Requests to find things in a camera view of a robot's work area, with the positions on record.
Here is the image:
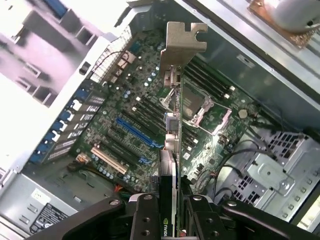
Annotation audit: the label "white expansion slot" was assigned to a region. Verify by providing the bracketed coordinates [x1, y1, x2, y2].
[91, 146, 128, 175]

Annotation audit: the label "metal socket cover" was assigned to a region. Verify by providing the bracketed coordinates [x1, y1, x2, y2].
[197, 106, 233, 137]

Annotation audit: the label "grey parts rack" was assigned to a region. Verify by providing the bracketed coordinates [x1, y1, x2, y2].
[0, 0, 118, 108]

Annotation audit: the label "silver perforated disk bay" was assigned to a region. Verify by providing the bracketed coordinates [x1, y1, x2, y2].
[224, 129, 320, 223]

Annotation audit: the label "coloured power wire bundle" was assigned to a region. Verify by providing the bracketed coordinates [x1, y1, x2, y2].
[113, 183, 133, 200]

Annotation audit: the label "blue slot cover clip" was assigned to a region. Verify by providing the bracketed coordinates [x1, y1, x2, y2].
[74, 86, 91, 101]
[29, 147, 47, 163]
[44, 131, 59, 145]
[61, 109, 76, 121]
[52, 119, 66, 131]

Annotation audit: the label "green motherboard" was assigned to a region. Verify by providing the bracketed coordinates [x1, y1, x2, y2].
[72, 27, 262, 198]

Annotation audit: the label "open dark PC case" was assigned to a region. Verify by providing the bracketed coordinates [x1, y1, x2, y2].
[0, 0, 320, 240]

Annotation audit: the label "silver rear port connectors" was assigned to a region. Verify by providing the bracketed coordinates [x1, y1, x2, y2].
[108, 49, 138, 85]

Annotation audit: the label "CPU socket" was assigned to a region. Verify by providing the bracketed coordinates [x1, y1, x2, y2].
[183, 83, 227, 127]

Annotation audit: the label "blue expansion slot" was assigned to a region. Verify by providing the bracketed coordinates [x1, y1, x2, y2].
[116, 117, 161, 151]

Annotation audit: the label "grey power supply unit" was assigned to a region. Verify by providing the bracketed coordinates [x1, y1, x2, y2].
[0, 172, 83, 238]

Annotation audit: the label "hard disk in blue carrier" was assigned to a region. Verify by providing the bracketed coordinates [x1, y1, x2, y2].
[44, 0, 70, 20]

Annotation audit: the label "white power connector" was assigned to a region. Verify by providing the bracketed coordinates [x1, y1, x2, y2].
[74, 152, 91, 166]

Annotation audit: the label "long black expansion slot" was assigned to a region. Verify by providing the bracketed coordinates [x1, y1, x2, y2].
[98, 139, 136, 171]
[107, 128, 152, 166]

